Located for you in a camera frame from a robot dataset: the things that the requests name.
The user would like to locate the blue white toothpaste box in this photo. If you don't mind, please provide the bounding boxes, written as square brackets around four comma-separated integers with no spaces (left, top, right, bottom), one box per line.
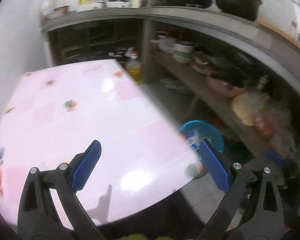
[187,129,201,150]

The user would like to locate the blue plastic waste basket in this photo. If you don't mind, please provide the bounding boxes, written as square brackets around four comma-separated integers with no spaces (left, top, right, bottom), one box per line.
[180,120,224,153]

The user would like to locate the yellow plastic bag on shelf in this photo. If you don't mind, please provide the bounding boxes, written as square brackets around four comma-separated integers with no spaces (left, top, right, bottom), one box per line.
[231,90,269,127]

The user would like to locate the red clear plastic bag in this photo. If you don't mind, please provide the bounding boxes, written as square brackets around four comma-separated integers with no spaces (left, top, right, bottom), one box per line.
[254,103,296,159]

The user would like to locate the pink basin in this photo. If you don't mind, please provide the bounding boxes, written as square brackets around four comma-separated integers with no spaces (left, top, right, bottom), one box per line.
[206,76,245,99]

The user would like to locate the perforated metal shelf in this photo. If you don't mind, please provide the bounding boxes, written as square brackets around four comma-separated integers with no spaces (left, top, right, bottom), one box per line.
[151,51,270,165]

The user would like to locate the cooking oil bottle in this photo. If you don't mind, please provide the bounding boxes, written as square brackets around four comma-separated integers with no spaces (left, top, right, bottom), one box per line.
[126,51,141,83]

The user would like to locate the dark pot under counter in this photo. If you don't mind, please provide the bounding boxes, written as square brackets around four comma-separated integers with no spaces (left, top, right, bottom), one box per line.
[108,47,127,61]

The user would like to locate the stacked white bowls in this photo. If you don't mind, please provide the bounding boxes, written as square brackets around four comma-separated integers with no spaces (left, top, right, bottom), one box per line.
[172,41,195,64]

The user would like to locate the white plastic bag on shelf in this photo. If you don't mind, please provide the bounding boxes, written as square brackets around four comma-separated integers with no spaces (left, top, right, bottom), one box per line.
[151,36,177,54]

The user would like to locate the wooden cutting board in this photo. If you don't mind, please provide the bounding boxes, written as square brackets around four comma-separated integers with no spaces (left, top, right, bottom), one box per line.
[256,18,300,50]

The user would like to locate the bowl on counter corner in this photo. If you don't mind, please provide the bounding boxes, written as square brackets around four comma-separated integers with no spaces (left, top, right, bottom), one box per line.
[54,5,70,14]

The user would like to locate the large black pot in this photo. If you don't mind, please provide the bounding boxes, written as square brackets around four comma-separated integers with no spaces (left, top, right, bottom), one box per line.
[214,0,263,22]

